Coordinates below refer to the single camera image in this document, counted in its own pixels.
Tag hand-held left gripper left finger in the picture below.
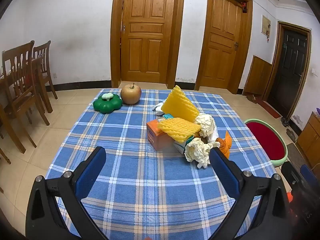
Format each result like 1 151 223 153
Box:
26 146 108 240

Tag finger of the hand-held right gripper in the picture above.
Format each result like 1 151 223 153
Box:
281 162 301 188
301 164 319 184

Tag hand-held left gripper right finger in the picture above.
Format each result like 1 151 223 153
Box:
209 147 293 240

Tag white paper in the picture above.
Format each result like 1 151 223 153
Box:
194 113 217 143
184 137 220 169

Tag red basin with green rim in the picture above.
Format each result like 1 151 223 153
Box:
244 119 288 167

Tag grey floor mat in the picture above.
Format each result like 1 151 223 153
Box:
286 142 313 171

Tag orange plastic wrapper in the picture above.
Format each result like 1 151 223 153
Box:
215 130 232 159

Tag wooden cabinet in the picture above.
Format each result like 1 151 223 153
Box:
296 111 320 171

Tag blue plaid tablecloth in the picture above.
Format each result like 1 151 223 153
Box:
45 88 278 240

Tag small yellow foam net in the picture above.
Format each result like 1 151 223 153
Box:
157 117 202 142

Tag red door mat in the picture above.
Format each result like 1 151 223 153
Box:
257 99 282 119

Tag green pumpkin-shaped container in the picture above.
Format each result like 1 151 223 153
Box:
93 93 123 114

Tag orange cardboard box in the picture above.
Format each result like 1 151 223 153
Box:
146 118 179 151

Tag large yellow foam net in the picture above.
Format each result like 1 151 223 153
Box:
161 85 200 122

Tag brown apple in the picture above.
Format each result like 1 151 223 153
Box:
120 83 142 105

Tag blue-tipped white sock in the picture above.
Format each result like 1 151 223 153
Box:
152 100 167 116

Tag dark entrance door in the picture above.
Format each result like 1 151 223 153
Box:
262 21 312 123

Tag wooden chair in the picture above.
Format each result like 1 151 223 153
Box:
32 40 58 113
0 41 50 154

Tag wooden panel door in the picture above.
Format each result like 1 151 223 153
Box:
194 0 253 95
111 0 186 89

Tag low wooden wall panel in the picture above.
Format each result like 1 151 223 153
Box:
243 55 273 97

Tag framed wall box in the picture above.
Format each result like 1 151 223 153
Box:
261 15 272 36

